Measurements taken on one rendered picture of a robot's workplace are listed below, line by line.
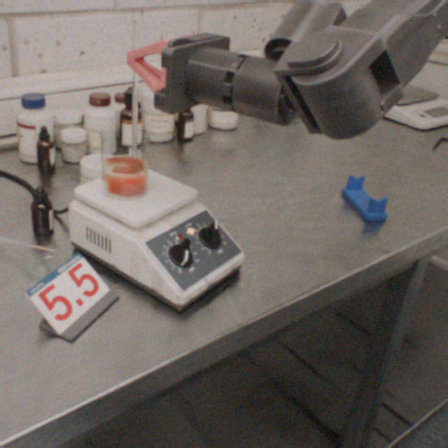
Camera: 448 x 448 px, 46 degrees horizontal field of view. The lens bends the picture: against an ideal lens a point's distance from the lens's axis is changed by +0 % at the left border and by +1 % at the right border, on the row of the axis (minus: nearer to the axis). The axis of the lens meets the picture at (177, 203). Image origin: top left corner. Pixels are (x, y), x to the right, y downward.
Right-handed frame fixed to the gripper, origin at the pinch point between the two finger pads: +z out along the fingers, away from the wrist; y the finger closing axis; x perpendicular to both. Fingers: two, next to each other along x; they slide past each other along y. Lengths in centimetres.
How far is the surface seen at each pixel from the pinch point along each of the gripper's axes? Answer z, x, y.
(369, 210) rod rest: -20.8, 24.6, -31.7
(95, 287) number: -3.2, 24.5, 10.2
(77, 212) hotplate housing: 4.8, 19.5, 5.4
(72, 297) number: -3.1, 24.0, 13.7
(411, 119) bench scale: -12, 24, -82
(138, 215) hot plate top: -4.2, 17.0, 3.9
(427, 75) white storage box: -7, 20, -111
